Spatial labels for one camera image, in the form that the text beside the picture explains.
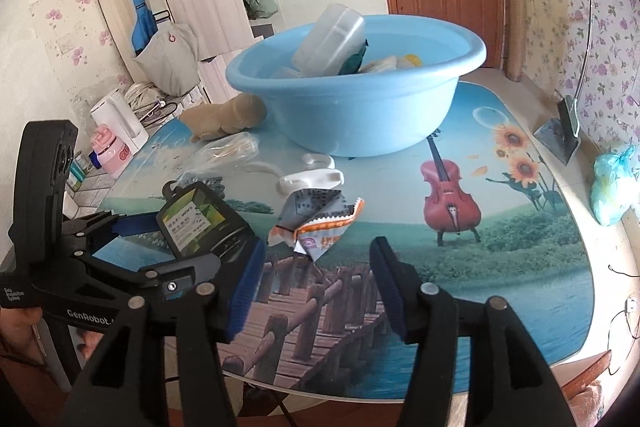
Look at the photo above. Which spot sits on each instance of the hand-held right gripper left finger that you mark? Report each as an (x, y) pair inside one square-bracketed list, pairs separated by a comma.
[(245, 287)]

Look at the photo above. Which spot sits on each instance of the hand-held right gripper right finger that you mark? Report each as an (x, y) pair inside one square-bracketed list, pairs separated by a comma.
[(390, 287)]

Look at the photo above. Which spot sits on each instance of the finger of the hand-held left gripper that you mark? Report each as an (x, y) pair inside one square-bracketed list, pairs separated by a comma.
[(165, 272), (135, 224)]

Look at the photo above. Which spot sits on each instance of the black packet with green label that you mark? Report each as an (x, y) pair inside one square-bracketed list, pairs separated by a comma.
[(200, 217)]

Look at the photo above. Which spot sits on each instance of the orange and white snack packet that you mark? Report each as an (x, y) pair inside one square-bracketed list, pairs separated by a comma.
[(320, 227)]

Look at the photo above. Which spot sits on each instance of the light blue plastic basin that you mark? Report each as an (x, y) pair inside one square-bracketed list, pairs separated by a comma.
[(360, 117)]

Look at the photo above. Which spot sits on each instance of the cream tissue pack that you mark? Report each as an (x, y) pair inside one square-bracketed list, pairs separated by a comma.
[(380, 64)]

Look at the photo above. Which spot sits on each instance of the dark green snack packet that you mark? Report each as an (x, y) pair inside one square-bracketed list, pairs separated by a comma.
[(352, 62)]

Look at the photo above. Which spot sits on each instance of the clear plastic storage box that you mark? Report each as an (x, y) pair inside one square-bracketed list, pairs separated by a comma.
[(325, 42)]

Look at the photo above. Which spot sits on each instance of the landscape printed desktop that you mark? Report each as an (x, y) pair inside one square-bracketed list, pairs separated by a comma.
[(500, 307)]

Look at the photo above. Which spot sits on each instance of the person's left hand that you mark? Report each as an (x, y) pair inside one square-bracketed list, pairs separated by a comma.
[(20, 332)]

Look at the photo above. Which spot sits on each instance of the small green bottle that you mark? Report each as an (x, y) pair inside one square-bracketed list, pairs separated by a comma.
[(80, 174)]

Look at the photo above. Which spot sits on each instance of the pink water bottle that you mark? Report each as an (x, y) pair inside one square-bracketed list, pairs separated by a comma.
[(110, 154)]

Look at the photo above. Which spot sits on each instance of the white electric kettle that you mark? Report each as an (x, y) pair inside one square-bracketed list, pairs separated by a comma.
[(120, 117)]

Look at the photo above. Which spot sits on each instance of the clear plastic bag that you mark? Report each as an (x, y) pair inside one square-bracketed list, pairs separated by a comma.
[(225, 152)]

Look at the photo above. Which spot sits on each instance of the white plastic strip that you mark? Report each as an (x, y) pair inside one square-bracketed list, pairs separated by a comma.
[(260, 168)]

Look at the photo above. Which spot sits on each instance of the white plastic hook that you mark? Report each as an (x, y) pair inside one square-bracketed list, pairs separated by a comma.
[(310, 179), (317, 160)]

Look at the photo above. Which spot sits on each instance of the tan plush cloth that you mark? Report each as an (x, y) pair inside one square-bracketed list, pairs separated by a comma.
[(225, 114)]

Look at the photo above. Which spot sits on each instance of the grey fabric bag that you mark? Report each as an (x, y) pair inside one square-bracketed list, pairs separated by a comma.
[(167, 62)]

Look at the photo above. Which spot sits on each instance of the yellow small item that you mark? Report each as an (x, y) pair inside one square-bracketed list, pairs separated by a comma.
[(411, 59)]

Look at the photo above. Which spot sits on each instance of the white wooden wardrobe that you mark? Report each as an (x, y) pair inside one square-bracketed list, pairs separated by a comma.
[(210, 7)]

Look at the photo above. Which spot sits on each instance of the light blue plastic bag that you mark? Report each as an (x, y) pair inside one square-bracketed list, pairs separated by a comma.
[(612, 192)]

